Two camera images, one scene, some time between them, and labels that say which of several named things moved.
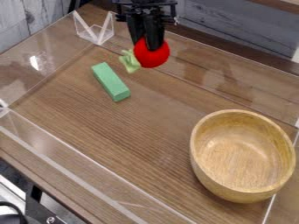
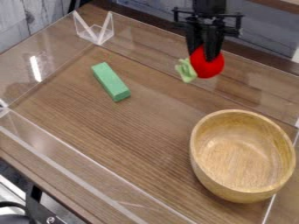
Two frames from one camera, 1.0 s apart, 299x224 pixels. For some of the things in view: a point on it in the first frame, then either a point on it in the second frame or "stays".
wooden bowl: (243, 155) stays
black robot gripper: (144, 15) -> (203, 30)
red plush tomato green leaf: (143, 56) -> (186, 70)
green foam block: (111, 82) stays
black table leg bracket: (36, 213) stays
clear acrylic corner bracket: (95, 33) stays
